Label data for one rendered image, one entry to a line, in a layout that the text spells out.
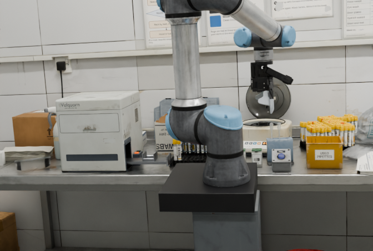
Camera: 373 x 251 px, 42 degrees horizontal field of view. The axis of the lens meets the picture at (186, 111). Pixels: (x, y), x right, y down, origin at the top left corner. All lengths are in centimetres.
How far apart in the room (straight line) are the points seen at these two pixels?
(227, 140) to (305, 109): 106
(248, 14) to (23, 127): 137
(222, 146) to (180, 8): 44
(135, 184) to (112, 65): 86
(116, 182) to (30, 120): 70
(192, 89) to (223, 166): 26
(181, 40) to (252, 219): 59
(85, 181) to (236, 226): 73
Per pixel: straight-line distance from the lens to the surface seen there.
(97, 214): 281
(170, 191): 151
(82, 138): 201
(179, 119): 156
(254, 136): 214
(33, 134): 249
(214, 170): 151
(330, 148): 191
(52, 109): 227
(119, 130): 195
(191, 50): 154
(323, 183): 186
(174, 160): 201
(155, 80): 254
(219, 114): 147
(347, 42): 244
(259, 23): 162
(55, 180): 205
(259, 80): 191
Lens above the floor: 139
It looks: 9 degrees down
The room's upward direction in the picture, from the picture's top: 3 degrees counter-clockwise
